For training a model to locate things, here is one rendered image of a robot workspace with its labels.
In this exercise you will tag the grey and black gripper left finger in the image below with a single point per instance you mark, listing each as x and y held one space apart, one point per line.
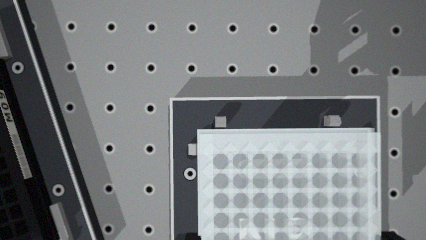
192 236

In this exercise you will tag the white multi-well plate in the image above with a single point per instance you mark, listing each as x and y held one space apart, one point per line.
246 163

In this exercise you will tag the grey perforated base plate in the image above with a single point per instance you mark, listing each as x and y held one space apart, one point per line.
115 64

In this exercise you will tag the black well plate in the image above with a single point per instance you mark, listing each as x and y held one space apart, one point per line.
24 198

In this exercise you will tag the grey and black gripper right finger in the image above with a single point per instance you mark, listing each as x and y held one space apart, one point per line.
389 235

